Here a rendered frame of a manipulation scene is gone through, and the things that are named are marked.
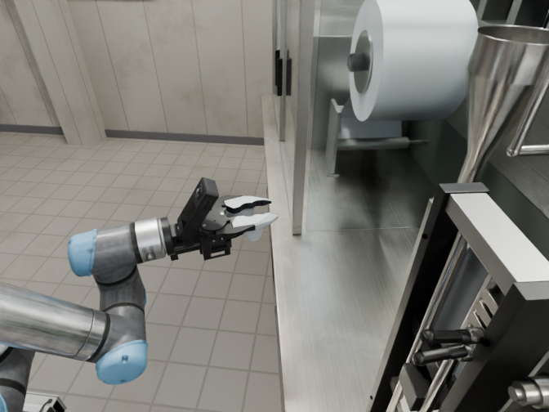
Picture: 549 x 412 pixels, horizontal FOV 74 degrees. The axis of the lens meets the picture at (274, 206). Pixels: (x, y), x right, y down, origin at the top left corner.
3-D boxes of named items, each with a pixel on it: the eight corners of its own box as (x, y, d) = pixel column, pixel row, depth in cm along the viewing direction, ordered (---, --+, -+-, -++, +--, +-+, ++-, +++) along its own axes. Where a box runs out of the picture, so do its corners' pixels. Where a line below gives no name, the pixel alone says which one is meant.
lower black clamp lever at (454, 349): (410, 357, 37) (409, 350, 36) (461, 347, 36) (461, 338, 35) (415, 370, 35) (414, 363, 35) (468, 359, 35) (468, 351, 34)
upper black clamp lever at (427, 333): (416, 334, 34) (421, 325, 33) (466, 334, 35) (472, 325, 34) (421, 347, 33) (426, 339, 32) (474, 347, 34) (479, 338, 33)
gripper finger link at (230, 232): (252, 218, 70) (207, 223, 68) (252, 212, 69) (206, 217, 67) (256, 237, 67) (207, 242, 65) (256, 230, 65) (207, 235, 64)
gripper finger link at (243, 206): (264, 208, 78) (223, 222, 74) (265, 188, 74) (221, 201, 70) (270, 218, 76) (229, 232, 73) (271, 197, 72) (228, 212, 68)
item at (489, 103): (391, 271, 102) (451, 60, 68) (440, 269, 103) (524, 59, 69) (409, 313, 91) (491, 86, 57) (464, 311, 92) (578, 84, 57)
